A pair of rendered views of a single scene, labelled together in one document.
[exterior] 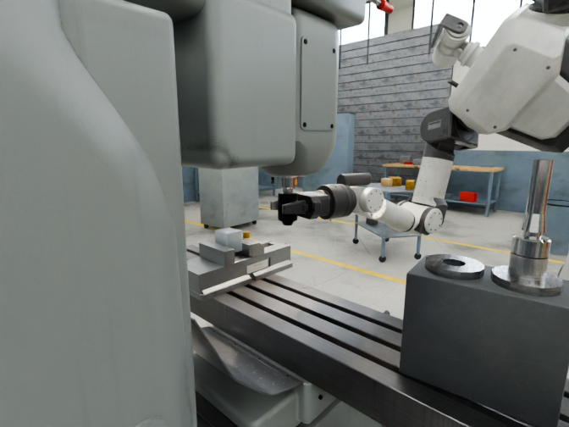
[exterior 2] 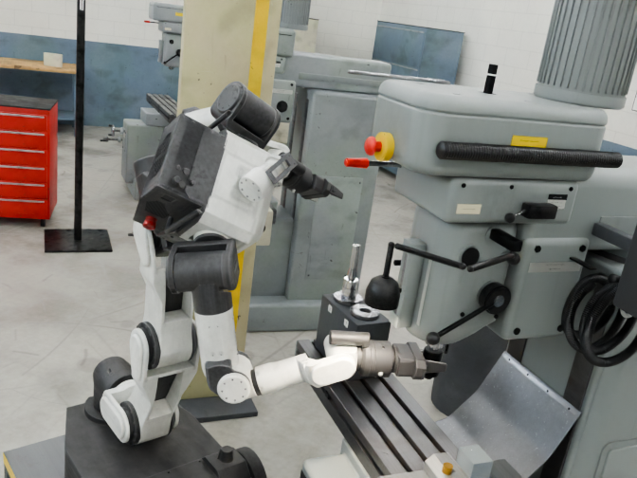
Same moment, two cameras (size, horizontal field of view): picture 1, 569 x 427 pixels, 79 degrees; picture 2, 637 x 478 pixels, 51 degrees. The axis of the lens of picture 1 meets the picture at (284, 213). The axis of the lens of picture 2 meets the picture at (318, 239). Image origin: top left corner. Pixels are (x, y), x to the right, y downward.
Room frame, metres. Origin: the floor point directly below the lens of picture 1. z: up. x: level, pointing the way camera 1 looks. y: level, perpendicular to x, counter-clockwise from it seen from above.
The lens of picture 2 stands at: (2.28, 0.28, 2.01)
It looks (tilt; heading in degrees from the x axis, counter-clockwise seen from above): 19 degrees down; 203
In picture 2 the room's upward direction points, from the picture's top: 8 degrees clockwise
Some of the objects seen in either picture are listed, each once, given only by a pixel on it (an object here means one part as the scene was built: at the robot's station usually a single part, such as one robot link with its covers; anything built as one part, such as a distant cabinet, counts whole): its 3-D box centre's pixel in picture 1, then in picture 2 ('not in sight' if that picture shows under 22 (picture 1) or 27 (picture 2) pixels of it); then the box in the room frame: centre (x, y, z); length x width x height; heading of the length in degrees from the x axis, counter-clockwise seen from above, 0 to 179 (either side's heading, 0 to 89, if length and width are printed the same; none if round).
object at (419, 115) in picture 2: not in sight; (485, 130); (0.80, 0.00, 1.81); 0.47 x 0.26 x 0.16; 137
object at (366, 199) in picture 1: (354, 195); (350, 350); (0.91, -0.19, 1.24); 0.11 x 0.11 x 0.11; 32
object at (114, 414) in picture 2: not in sight; (140, 410); (0.76, -0.93, 0.68); 0.21 x 0.20 x 0.13; 64
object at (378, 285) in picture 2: not in sight; (383, 289); (1.05, -0.09, 1.48); 0.07 x 0.07 x 0.06
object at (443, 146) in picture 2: not in sight; (533, 155); (0.88, 0.12, 1.79); 0.45 x 0.04 x 0.04; 137
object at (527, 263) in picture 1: (527, 259); (349, 289); (0.49, -0.36, 1.21); 0.05 x 0.05 x 0.05
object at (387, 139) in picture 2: not in sight; (383, 146); (0.98, -0.16, 1.76); 0.06 x 0.02 x 0.06; 47
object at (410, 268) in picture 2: not in sight; (407, 284); (0.89, -0.08, 1.45); 0.04 x 0.04 x 0.21; 47
